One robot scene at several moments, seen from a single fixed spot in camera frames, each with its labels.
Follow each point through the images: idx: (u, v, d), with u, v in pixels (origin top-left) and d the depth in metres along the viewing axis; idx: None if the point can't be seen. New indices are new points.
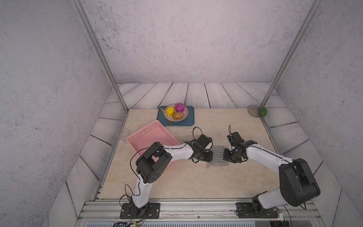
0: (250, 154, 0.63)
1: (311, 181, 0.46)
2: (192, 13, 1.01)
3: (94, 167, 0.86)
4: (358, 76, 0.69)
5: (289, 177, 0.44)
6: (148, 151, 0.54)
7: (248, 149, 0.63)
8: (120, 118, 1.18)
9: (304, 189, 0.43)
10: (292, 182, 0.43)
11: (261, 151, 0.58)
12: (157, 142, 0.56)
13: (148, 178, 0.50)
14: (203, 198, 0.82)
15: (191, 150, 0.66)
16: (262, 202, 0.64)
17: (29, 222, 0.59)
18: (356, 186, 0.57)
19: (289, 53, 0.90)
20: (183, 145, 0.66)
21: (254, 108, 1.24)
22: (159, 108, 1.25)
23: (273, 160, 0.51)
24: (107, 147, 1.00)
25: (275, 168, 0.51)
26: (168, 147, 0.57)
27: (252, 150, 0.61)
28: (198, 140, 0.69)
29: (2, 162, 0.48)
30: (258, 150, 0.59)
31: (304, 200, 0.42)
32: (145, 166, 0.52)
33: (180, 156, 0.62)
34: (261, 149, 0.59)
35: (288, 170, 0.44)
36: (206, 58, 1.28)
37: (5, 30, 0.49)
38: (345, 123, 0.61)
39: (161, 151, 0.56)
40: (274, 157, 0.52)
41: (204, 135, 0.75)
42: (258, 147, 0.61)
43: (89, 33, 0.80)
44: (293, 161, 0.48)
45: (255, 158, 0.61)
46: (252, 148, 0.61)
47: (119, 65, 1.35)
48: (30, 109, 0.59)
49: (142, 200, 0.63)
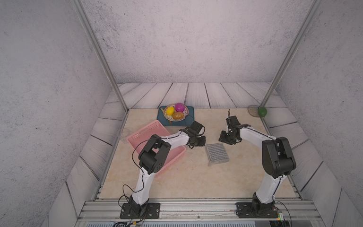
0: (242, 135, 0.71)
1: (289, 156, 0.52)
2: (192, 13, 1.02)
3: (94, 167, 0.86)
4: (358, 76, 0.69)
5: (269, 150, 0.51)
6: (148, 144, 0.58)
7: (241, 130, 0.70)
8: (119, 118, 1.18)
9: (281, 161, 0.51)
10: (271, 154, 0.50)
11: (251, 131, 0.65)
12: (154, 134, 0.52)
13: (153, 169, 0.54)
14: (203, 198, 0.82)
15: (187, 135, 0.72)
16: (259, 197, 0.66)
17: (29, 222, 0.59)
18: (355, 186, 0.58)
19: (289, 53, 0.89)
20: (178, 133, 0.71)
21: (254, 108, 1.25)
22: (159, 108, 1.25)
23: (260, 137, 0.59)
24: (107, 147, 1.00)
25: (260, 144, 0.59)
26: (165, 136, 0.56)
27: (243, 130, 0.69)
28: (192, 126, 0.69)
29: (2, 163, 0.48)
30: (248, 130, 0.66)
31: (280, 171, 0.49)
32: (149, 158, 0.56)
33: (179, 143, 0.67)
34: (252, 129, 0.66)
35: (269, 144, 0.51)
36: (206, 58, 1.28)
37: (5, 30, 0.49)
38: (345, 123, 0.61)
39: (160, 141, 0.59)
40: (261, 135, 0.59)
41: (197, 122, 0.80)
42: (249, 128, 0.68)
43: (89, 34, 0.80)
44: (276, 139, 0.54)
45: (246, 138, 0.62)
46: (244, 128, 0.69)
47: (119, 65, 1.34)
48: (30, 109, 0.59)
49: (144, 196, 0.64)
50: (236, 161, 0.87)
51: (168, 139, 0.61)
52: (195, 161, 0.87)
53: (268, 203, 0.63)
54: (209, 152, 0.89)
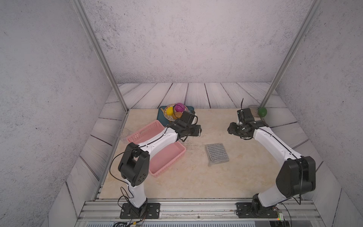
0: (256, 135, 0.60)
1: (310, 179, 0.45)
2: (192, 13, 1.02)
3: (94, 167, 0.86)
4: (358, 76, 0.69)
5: (291, 172, 0.43)
6: (125, 156, 0.50)
7: (257, 131, 0.59)
8: (119, 118, 1.18)
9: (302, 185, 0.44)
10: (292, 177, 0.43)
11: (270, 138, 0.54)
12: (131, 143, 0.51)
13: (134, 181, 0.48)
14: (203, 198, 0.82)
15: (174, 133, 0.61)
16: (262, 201, 0.64)
17: (29, 222, 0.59)
18: (356, 186, 0.57)
19: (289, 53, 0.89)
20: (163, 134, 0.59)
21: (254, 108, 1.25)
22: (159, 108, 1.25)
23: (280, 150, 0.49)
24: (107, 147, 1.01)
25: (278, 156, 0.51)
26: (144, 143, 0.53)
27: (261, 132, 0.58)
28: (182, 118, 0.70)
29: (2, 162, 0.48)
30: (268, 136, 0.55)
31: (297, 192, 0.44)
32: (127, 171, 0.49)
33: (164, 144, 0.58)
34: (271, 136, 0.54)
35: (293, 166, 0.43)
36: (206, 58, 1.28)
37: (5, 30, 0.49)
38: (346, 123, 0.61)
39: (139, 151, 0.51)
40: (283, 148, 0.49)
41: (187, 113, 0.68)
42: (268, 132, 0.56)
43: (89, 33, 0.80)
44: (300, 158, 0.45)
45: (261, 141, 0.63)
46: (261, 131, 0.58)
47: (119, 65, 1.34)
48: (30, 109, 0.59)
49: (139, 200, 0.62)
50: (235, 161, 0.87)
51: (150, 144, 0.53)
52: (195, 161, 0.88)
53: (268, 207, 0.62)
54: (209, 152, 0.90)
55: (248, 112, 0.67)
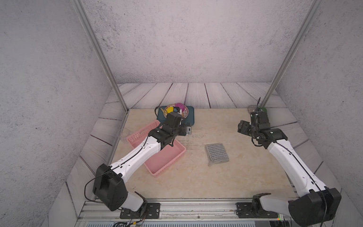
0: (272, 149, 0.52)
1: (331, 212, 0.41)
2: (192, 13, 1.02)
3: (94, 167, 0.86)
4: (358, 76, 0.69)
5: (311, 207, 0.38)
6: (98, 181, 0.43)
7: (273, 146, 0.51)
8: (119, 118, 1.18)
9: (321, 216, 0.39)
10: (310, 211, 0.39)
11: (289, 158, 0.47)
12: (103, 165, 0.44)
13: (110, 206, 0.42)
14: (203, 198, 0.82)
15: (155, 143, 0.53)
16: (263, 204, 0.64)
17: (29, 222, 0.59)
18: (356, 186, 0.57)
19: (289, 53, 0.89)
20: (142, 146, 0.52)
21: (254, 108, 1.25)
22: (159, 108, 1.25)
23: (301, 177, 0.43)
24: (107, 147, 1.00)
25: (296, 181, 0.45)
26: (118, 163, 0.46)
27: (279, 148, 0.50)
28: (167, 123, 0.61)
29: (2, 162, 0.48)
30: (287, 155, 0.47)
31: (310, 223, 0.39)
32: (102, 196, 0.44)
33: (145, 157, 0.51)
34: (290, 156, 0.47)
35: (315, 201, 0.37)
36: (206, 58, 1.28)
37: (5, 30, 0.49)
38: (345, 123, 0.61)
39: (111, 174, 0.46)
40: (304, 175, 0.43)
41: (172, 116, 0.59)
42: (286, 149, 0.49)
43: (89, 33, 0.80)
44: (324, 190, 0.39)
45: (275, 156, 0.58)
46: (279, 147, 0.50)
47: (119, 65, 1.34)
48: (30, 109, 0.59)
49: (136, 203, 0.61)
50: (236, 161, 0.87)
51: (125, 163, 0.46)
52: (195, 161, 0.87)
53: (268, 210, 0.62)
54: (209, 152, 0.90)
55: (263, 116, 0.57)
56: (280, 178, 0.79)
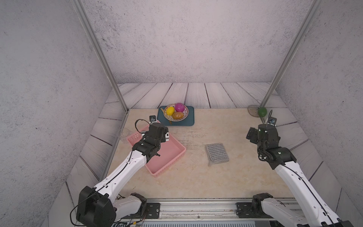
0: (279, 172, 0.51)
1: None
2: (192, 13, 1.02)
3: (94, 167, 0.86)
4: (358, 76, 0.56)
5: None
6: (82, 206, 0.40)
7: (281, 169, 0.49)
8: (119, 118, 1.18)
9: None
10: None
11: (298, 182, 0.45)
12: (86, 187, 0.42)
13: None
14: (203, 198, 0.82)
15: (141, 157, 0.53)
16: (263, 206, 0.64)
17: (29, 222, 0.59)
18: (356, 186, 0.57)
19: (289, 53, 0.89)
20: (127, 162, 0.50)
21: (254, 108, 1.25)
22: (159, 108, 1.25)
23: (312, 206, 0.41)
24: (107, 147, 1.00)
25: (306, 211, 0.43)
26: (103, 182, 0.44)
27: (287, 171, 0.47)
28: (150, 134, 0.60)
29: (2, 162, 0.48)
30: (295, 179, 0.45)
31: None
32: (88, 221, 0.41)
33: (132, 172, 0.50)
34: (300, 181, 0.45)
35: None
36: (206, 58, 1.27)
37: (5, 30, 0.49)
38: (345, 123, 0.61)
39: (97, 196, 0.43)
40: (315, 205, 0.40)
41: (155, 127, 0.59)
42: (294, 172, 0.46)
43: (89, 33, 0.80)
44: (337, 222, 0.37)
45: (282, 179, 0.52)
46: (288, 171, 0.47)
47: (119, 65, 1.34)
48: (30, 109, 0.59)
49: (134, 205, 0.61)
50: (236, 161, 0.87)
51: (110, 182, 0.44)
52: (195, 161, 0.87)
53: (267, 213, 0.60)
54: (209, 152, 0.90)
55: (273, 133, 0.53)
56: (280, 178, 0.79)
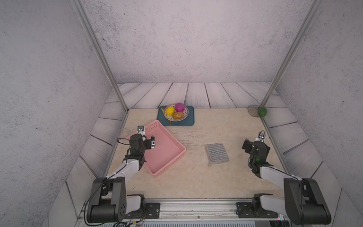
0: (263, 174, 0.64)
1: (320, 203, 0.42)
2: (192, 13, 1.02)
3: (94, 167, 0.86)
4: (358, 76, 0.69)
5: (292, 191, 0.44)
6: (96, 196, 0.43)
7: (262, 169, 0.65)
8: (120, 118, 1.19)
9: (309, 208, 0.42)
10: (296, 196, 0.43)
11: (272, 170, 0.59)
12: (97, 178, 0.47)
13: (117, 217, 0.41)
14: (203, 198, 0.82)
15: (134, 161, 0.62)
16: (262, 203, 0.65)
17: (29, 222, 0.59)
18: (356, 186, 0.57)
19: (289, 53, 0.90)
20: (125, 163, 0.59)
21: (254, 108, 1.25)
22: (159, 108, 1.25)
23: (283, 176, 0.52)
24: (107, 147, 1.00)
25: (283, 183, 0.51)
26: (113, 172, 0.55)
27: (265, 169, 0.63)
28: (132, 147, 0.69)
29: (2, 163, 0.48)
30: (270, 169, 0.61)
31: (306, 219, 0.40)
32: (104, 212, 0.41)
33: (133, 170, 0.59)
34: (274, 168, 0.60)
35: (293, 184, 0.44)
36: (206, 58, 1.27)
37: (5, 30, 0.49)
38: (345, 122, 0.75)
39: (108, 184, 0.47)
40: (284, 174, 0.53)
41: (133, 141, 0.67)
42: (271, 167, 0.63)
43: (89, 34, 0.80)
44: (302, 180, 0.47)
45: (268, 178, 0.61)
46: (266, 168, 0.62)
47: (119, 65, 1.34)
48: (30, 109, 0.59)
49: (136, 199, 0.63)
50: (236, 161, 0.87)
51: (119, 172, 0.51)
52: (195, 161, 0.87)
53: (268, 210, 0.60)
54: (209, 152, 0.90)
55: (263, 151, 0.67)
56: None
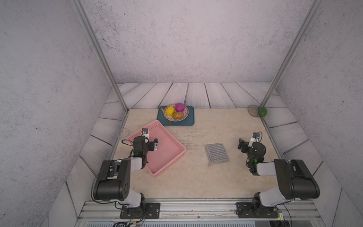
0: (260, 170, 0.68)
1: (307, 177, 0.46)
2: (192, 13, 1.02)
3: (94, 167, 0.86)
4: (358, 76, 0.56)
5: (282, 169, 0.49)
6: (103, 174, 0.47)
7: (258, 166, 0.69)
8: (120, 118, 1.19)
9: (299, 182, 0.45)
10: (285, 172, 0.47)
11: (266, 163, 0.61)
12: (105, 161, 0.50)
13: (121, 195, 0.44)
14: (203, 198, 0.82)
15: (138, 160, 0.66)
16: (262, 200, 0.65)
17: (29, 222, 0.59)
18: (356, 186, 0.57)
19: (289, 53, 0.89)
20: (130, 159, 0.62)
21: (254, 108, 1.25)
22: (159, 108, 1.25)
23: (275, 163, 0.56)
24: (107, 147, 1.00)
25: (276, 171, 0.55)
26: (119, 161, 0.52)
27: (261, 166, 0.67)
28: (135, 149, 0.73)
29: (2, 163, 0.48)
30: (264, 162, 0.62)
31: (298, 193, 0.44)
32: (109, 187, 0.45)
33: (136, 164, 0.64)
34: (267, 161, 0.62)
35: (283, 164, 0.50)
36: (206, 58, 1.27)
37: (5, 30, 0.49)
38: (345, 122, 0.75)
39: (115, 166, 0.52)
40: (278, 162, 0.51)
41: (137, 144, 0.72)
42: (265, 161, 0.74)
43: (89, 33, 0.80)
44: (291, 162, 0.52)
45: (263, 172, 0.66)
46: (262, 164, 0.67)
47: (119, 65, 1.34)
48: (30, 109, 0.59)
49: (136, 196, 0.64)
50: (236, 161, 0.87)
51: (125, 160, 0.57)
52: (195, 162, 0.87)
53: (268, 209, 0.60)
54: (209, 152, 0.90)
55: (262, 151, 0.70)
56: None
